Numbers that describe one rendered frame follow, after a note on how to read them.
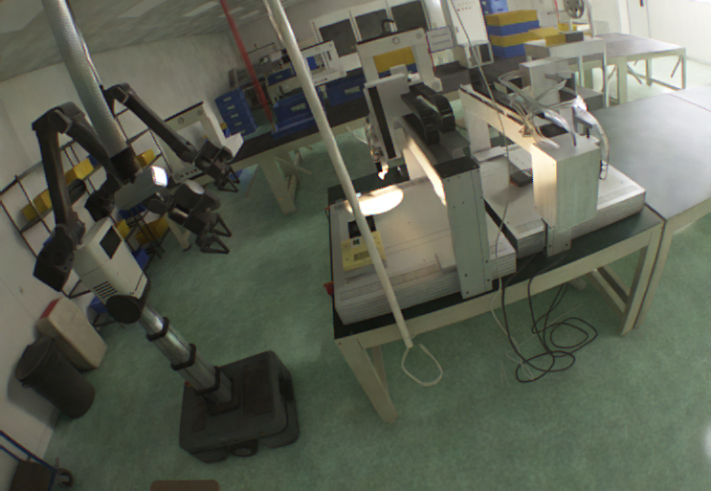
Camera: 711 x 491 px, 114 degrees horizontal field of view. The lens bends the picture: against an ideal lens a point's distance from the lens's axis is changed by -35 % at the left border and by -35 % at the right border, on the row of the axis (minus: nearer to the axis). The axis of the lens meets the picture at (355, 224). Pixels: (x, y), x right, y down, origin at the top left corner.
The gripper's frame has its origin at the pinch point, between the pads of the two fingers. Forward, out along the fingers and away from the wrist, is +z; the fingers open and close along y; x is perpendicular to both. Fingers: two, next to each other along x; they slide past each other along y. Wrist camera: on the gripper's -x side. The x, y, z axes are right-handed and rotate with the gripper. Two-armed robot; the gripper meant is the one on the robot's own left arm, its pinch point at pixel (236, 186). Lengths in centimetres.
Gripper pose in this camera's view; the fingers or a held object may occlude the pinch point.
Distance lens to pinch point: 149.4
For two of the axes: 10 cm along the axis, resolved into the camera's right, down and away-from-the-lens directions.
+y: -2.3, -4.7, 8.5
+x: -6.5, 7.2, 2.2
